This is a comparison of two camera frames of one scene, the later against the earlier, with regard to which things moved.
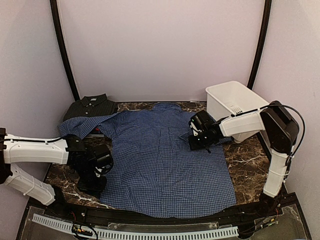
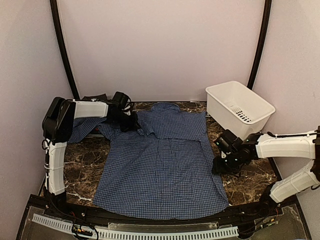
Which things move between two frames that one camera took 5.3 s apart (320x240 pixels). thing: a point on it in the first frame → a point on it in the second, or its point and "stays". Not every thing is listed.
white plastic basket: (229, 98) stays
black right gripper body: (201, 143) → (230, 166)
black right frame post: (266, 17) stays
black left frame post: (58, 31) stays
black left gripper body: (88, 182) → (126, 122)
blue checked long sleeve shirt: (154, 174) stays
